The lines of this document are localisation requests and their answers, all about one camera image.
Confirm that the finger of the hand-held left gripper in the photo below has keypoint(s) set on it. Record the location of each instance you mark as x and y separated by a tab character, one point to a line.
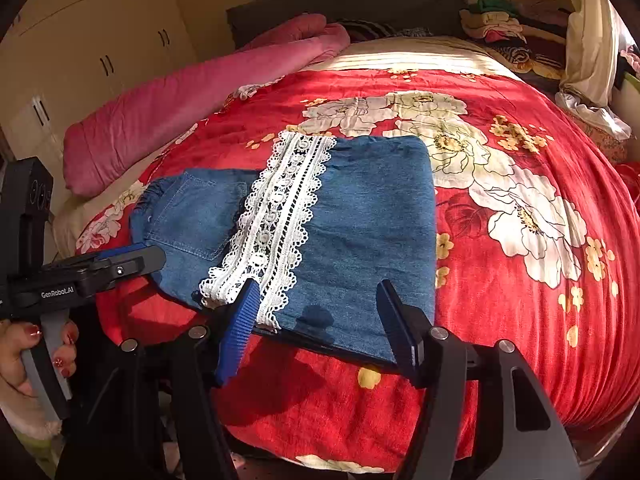
132	267
120	251

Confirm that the pink quilt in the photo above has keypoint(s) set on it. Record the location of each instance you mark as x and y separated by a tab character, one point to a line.
180	100

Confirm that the cream wardrobe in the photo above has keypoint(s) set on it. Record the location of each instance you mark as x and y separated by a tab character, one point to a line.
105	40

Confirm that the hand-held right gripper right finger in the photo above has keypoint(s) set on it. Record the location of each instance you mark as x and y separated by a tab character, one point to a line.
400	335

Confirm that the red bag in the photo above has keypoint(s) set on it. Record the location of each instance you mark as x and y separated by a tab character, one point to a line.
631	180

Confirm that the blue denim pants lace trim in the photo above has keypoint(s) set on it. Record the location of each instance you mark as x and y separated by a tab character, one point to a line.
360	230

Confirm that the grey bed headboard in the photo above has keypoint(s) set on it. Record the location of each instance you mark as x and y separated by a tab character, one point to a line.
350	0

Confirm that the red floral blanket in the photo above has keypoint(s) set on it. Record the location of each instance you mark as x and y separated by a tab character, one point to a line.
525	285

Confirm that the cream curtain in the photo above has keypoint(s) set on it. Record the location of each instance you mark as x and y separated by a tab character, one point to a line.
592	45

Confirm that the dark striped pillow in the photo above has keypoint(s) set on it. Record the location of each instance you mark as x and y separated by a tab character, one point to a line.
370	29

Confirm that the pile of folded clothes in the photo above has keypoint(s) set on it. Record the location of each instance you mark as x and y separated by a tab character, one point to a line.
515	35

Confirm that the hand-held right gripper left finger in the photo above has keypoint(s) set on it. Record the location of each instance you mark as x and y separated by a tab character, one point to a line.
240	330

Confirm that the person's left hand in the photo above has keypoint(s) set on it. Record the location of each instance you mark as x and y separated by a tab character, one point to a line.
15	355

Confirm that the clothes on windowsill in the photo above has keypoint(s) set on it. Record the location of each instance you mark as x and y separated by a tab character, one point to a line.
631	62

